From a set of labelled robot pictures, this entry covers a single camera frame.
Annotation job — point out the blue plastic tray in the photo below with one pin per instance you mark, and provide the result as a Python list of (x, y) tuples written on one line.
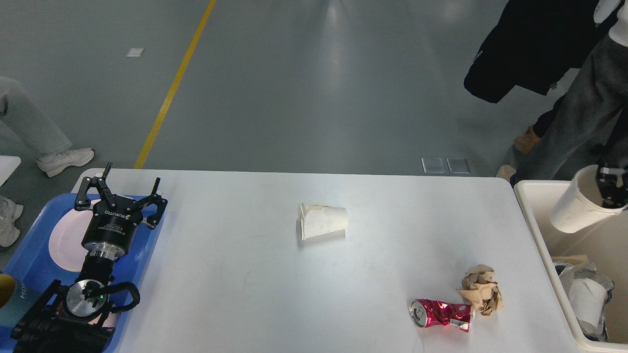
[(32, 263)]

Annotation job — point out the crushed red soda can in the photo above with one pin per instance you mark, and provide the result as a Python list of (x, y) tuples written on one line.
[(428, 313)]

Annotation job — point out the person in light jeans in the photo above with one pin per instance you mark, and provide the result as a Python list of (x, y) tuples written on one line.
[(51, 146)]

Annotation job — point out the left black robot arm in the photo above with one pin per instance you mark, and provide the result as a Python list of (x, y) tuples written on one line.
[(95, 282)]

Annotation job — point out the teal mug yellow inside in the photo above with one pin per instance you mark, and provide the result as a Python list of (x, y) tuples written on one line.
[(15, 300)]

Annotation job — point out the crumpled brown paper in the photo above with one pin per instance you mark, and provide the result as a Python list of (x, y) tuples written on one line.
[(479, 289)]

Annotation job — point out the white table corner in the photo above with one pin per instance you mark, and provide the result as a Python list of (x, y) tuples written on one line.
[(8, 165)]

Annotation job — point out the pink plate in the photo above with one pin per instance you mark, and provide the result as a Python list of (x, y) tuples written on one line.
[(65, 247)]

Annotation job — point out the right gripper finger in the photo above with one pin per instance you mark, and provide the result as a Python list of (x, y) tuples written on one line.
[(611, 182)]

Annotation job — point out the foil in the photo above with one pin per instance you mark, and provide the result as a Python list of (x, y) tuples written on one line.
[(567, 273)]

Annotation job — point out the person in black clothes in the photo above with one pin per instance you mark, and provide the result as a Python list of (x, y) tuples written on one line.
[(536, 42)]

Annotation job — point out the crushed white paper cup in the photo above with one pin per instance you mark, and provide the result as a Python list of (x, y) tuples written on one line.
[(316, 220)]

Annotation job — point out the beige plastic bin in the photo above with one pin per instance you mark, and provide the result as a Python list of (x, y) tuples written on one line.
[(604, 243)]

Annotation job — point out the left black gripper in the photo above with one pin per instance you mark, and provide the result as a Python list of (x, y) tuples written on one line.
[(113, 230)]

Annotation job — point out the brown paper bag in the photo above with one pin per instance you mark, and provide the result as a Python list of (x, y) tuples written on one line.
[(571, 259)]

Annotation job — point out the metal floor plate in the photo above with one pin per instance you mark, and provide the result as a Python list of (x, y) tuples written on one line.
[(450, 165)]

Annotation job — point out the person in grey trousers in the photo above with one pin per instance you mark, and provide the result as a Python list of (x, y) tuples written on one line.
[(596, 96)]

